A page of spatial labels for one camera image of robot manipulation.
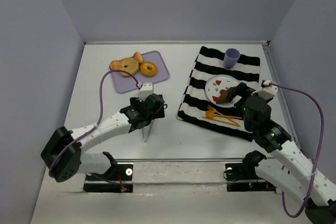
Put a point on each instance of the orange plastic spoon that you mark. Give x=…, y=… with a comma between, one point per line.
x=212, y=114

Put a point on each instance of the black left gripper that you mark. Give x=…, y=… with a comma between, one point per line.
x=151, y=115

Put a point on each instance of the watermelon pattern plate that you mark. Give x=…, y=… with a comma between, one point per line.
x=216, y=85

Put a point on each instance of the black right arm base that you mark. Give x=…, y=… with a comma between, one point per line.
x=241, y=177

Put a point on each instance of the lavender plastic tray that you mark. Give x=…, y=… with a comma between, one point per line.
x=126, y=84

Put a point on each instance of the metal table edge rail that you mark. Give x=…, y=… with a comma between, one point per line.
x=180, y=42

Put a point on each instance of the brown chocolate croissant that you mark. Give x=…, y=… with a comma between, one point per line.
x=223, y=96

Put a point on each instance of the large beige bagel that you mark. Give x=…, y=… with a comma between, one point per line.
x=129, y=65

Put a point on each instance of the black white striped cloth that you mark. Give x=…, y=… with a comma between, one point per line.
x=195, y=103

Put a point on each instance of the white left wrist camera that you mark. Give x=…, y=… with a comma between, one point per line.
x=145, y=90

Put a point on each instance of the lavender plastic cup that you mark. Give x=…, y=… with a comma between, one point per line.
x=230, y=58

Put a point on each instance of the orange plastic fork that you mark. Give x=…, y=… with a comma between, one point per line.
x=210, y=108

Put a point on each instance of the small glazed bread roll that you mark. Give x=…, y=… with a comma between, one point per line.
x=138, y=57

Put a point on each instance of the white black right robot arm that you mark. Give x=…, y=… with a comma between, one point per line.
x=300, y=179

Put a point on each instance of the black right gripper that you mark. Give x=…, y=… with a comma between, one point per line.
x=241, y=94

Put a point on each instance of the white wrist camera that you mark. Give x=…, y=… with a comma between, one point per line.
x=145, y=90
x=268, y=91

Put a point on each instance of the orange glazed donut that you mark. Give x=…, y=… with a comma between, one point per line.
x=148, y=69

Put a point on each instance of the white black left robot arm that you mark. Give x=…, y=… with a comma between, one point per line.
x=64, y=153

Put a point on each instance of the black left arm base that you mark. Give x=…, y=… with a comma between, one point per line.
x=109, y=176

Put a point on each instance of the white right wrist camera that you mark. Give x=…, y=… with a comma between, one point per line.
x=268, y=91

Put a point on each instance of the pale round bread bun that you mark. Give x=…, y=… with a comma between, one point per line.
x=115, y=65

